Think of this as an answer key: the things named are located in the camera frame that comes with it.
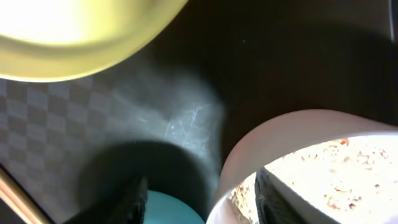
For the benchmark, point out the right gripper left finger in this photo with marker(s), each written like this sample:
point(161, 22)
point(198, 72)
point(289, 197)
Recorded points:
point(126, 205)

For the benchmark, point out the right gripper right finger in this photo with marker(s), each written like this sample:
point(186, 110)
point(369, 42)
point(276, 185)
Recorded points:
point(278, 203)

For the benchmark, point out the pink white bowl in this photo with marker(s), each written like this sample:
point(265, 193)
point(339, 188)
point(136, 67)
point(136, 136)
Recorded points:
point(342, 164)

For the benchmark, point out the light blue bowl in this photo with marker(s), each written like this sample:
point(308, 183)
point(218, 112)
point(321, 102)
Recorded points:
point(165, 209)

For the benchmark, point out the dark brown serving tray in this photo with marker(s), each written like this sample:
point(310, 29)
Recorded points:
point(175, 109)

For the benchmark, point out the wooden chopstick left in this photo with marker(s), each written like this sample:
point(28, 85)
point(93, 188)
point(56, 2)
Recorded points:
point(20, 202)

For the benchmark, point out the yellow round plate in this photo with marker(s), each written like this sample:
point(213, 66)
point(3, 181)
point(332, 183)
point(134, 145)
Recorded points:
point(59, 40)

